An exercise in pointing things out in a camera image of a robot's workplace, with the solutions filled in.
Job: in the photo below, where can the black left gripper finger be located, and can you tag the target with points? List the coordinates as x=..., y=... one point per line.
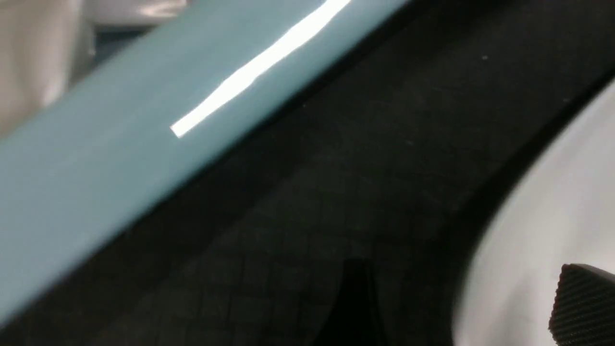
x=583, y=312

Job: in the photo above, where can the large white square tray plate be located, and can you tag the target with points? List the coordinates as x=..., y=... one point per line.
x=561, y=212

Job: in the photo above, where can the black plastic serving tray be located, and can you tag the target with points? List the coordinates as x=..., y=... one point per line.
x=397, y=158

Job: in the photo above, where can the teal plastic spoon bin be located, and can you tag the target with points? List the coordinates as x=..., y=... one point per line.
x=149, y=118

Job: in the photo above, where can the pile of white soup spoons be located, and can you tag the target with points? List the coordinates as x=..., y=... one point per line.
x=47, y=45

